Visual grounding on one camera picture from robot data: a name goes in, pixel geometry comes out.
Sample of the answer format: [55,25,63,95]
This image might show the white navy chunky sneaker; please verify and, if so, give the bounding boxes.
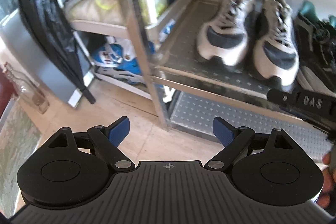
[196,0,256,72]

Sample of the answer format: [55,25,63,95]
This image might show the white black sneaker upturned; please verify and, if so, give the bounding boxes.
[252,0,299,91]

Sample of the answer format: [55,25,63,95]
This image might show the white side shelf unit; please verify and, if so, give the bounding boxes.
[39,0,195,101]

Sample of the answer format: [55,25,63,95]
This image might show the black umbrella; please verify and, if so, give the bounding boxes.
[19,0,96,104]

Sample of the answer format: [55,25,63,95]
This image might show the person right hand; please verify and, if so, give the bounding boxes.
[317,152,335,209]

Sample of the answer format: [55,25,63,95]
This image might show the metal perforated shoe rack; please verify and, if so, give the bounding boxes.
[126,0,335,162]

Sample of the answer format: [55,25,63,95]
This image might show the black teal sneaker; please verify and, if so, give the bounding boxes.
[294,1,335,97]

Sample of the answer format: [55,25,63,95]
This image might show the yellow green bag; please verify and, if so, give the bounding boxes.
[64,0,169,26]

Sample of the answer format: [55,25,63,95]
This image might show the clear glass bottle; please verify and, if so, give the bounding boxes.
[3,62,50,114]

